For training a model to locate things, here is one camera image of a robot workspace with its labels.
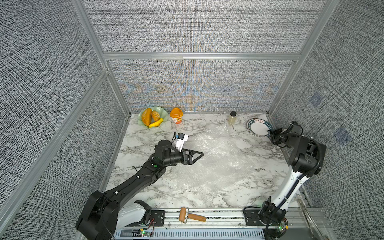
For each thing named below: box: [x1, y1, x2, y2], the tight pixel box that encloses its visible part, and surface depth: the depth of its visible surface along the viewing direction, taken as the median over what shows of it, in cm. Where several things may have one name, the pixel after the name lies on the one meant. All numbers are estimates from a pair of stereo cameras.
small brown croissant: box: [151, 110, 160, 122], surface depth 112 cm
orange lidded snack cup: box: [169, 107, 184, 125], surface depth 109 cm
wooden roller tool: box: [178, 206, 207, 223], surface depth 76 cm
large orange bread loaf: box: [141, 107, 153, 127], surface depth 108 cm
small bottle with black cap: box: [227, 111, 237, 125], surface depth 109 cm
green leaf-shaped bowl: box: [137, 106, 168, 129], surface depth 111 cm
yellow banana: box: [148, 118, 164, 128], surface depth 109 cm
